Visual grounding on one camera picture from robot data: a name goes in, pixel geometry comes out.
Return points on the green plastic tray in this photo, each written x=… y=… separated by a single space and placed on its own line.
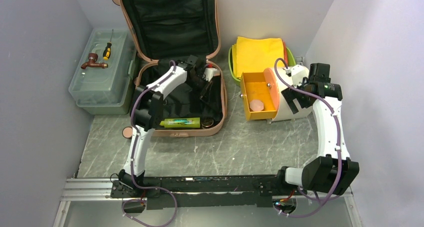
x=291 y=61

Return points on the yellow cloth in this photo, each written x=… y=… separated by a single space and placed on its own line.
x=255 y=55

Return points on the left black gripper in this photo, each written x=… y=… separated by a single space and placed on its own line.
x=207 y=84

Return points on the green yellow bottle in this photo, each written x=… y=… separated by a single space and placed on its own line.
x=176 y=123

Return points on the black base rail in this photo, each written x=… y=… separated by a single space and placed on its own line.
x=261 y=190

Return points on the pink hard-shell suitcase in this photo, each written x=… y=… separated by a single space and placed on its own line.
x=165 y=30

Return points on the cream appliance with orange rim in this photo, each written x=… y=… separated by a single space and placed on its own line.
x=267 y=87

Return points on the red printed package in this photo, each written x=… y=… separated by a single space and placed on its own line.
x=285 y=52

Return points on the aluminium frame profile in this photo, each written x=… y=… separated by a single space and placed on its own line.
x=86 y=202

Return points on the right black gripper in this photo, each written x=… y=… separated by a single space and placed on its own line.
x=290 y=93

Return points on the pink hexagonal lid jar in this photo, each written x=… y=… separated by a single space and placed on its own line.
x=256 y=105

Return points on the yellow black screwdriver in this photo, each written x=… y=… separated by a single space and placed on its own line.
x=108 y=48

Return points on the brown brass faucet valve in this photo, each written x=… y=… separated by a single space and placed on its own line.
x=92 y=62

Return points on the translucent plastic toolbox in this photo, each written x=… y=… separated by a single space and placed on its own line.
x=106 y=91

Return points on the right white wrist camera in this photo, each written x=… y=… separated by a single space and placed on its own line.
x=297 y=75

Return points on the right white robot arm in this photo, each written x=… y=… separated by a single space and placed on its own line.
x=332 y=171

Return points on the gold lid glass jar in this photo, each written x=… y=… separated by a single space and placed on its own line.
x=207 y=122

